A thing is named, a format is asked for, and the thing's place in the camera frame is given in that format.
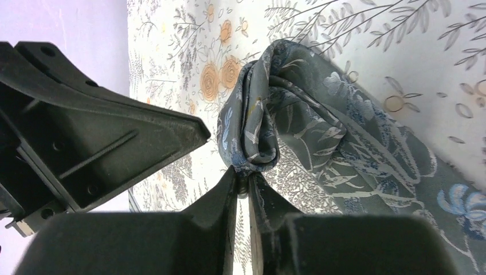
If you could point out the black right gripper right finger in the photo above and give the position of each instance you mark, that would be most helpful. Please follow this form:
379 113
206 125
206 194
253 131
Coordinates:
286 241

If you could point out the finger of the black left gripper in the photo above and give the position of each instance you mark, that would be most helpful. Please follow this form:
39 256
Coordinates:
69 145

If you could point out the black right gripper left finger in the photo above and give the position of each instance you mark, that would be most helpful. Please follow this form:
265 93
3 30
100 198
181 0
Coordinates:
197 240

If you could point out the grey leaf pattern tie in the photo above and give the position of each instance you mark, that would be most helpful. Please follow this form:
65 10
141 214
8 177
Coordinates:
365 160

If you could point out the floral tablecloth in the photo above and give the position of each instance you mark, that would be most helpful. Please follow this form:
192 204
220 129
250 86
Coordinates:
422 63

